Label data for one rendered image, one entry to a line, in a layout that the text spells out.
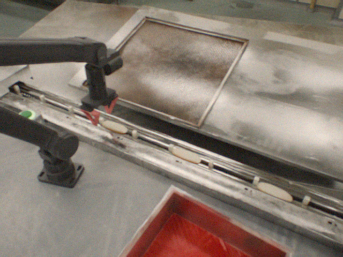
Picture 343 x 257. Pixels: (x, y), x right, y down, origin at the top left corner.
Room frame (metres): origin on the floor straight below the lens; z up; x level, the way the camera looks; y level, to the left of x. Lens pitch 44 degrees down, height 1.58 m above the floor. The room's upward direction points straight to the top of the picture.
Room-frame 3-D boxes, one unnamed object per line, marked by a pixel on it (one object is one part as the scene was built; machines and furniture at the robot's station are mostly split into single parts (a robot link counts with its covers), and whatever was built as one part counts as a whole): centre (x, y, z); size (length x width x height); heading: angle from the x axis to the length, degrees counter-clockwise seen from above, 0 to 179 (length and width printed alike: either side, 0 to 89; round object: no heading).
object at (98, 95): (0.77, 0.22, 1.01); 0.10 x 0.07 x 0.07; 152
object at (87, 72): (0.77, 0.22, 1.07); 0.07 x 0.06 x 0.07; 148
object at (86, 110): (0.74, 0.24, 0.94); 0.07 x 0.07 x 0.09; 62
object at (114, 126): (0.77, 0.19, 0.86); 0.10 x 0.04 x 0.01; 62
